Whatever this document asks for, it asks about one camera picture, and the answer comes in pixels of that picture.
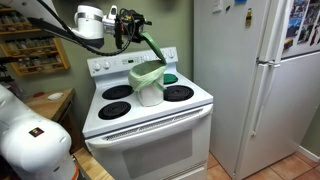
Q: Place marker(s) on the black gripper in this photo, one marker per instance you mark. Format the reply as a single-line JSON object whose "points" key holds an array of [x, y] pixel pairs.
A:
{"points": [[126, 28]]}

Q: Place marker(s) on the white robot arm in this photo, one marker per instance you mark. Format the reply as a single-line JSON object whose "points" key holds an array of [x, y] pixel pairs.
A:
{"points": [[33, 150]]}

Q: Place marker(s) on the white stove knob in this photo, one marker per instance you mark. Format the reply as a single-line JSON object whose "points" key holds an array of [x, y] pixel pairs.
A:
{"points": [[96, 66], [106, 65], [172, 53], [166, 53]]}

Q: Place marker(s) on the white electric stove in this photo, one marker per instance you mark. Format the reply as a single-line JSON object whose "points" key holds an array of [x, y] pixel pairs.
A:
{"points": [[143, 116]]}

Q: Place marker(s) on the white stove drawer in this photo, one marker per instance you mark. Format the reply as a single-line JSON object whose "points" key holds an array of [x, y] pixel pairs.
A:
{"points": [[190, 173]]}

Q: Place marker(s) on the green cloth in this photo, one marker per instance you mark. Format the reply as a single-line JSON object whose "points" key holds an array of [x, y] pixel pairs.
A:
{"points": [[138, 81]]}

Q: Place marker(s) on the dark green round pad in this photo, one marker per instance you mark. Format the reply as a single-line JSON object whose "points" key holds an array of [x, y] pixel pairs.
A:
{"points": [[170, 79]]}

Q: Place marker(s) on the black coil burner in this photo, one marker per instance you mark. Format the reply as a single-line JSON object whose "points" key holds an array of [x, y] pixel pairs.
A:
{"points": [[178, 93], [114, 110], [116, 92]]}

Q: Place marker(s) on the white paper sheet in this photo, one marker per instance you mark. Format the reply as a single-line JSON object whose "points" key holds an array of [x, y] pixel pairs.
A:
{"points": [[217, 5]]}

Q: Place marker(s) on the white refrigerator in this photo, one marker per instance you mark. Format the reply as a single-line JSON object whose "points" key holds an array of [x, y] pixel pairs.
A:
{"points": [[226, 83]]}

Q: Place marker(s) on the blue printed card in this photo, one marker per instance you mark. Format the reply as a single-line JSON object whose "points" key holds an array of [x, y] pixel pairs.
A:
{"points": [[240, 1]]}

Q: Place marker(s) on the yellow black bottle magnet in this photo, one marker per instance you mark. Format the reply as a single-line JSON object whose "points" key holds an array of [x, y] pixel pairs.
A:
{"points": [[248, 17]]}

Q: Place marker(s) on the small white bowl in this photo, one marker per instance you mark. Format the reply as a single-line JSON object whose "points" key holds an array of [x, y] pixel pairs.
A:
{"points": [[55, 96]]}

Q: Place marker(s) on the small red dish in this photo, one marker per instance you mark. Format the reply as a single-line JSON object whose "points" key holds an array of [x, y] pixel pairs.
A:
{"points": [[38, 94]]}

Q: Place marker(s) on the wooden kitchen cart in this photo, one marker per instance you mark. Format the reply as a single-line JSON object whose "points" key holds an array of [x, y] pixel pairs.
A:
{"points": [[46, 108]]}

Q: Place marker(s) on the white oven door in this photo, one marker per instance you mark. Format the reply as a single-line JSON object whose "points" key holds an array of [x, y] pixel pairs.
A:
{"points": [[156, 156]]}

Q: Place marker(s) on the small yellow black magnet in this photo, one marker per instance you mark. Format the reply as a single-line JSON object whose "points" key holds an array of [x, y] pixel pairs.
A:
{"points": [[288, 44]]}

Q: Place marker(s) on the colour photo print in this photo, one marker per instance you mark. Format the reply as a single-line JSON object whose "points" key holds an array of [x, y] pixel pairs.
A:
{"points": [[305, 34], [312, 14], [294, 27], [315, 35], [299, 8]]}

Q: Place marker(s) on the white baseboard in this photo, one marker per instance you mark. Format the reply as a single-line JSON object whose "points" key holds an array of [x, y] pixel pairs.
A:
{"points": [[308, 154]]}

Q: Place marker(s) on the colourful decorative wall plate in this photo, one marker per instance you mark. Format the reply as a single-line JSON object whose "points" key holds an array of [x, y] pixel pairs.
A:
{"points": [[131, 24]]}

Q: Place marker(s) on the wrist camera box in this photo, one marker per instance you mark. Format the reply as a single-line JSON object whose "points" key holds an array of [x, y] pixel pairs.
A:
{"points": [[112, 11]]}

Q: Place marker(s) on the black metal mount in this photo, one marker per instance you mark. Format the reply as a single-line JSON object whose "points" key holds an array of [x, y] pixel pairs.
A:
{"points": [[6, 60]]}

